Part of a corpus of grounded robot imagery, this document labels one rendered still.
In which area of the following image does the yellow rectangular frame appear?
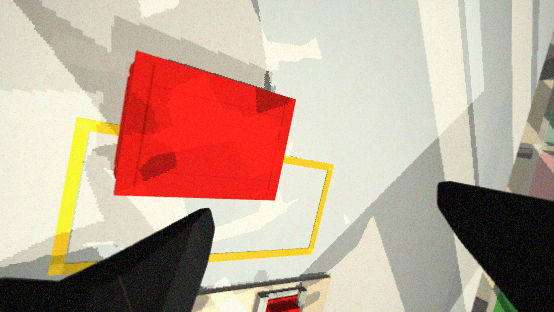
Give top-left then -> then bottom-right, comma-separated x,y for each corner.
47,117 -> 334,276

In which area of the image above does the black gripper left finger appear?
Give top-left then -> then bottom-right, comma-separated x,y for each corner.
0,208 -> 215,312

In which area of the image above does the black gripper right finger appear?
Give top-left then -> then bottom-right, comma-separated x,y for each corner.
436,181 -> 554,312

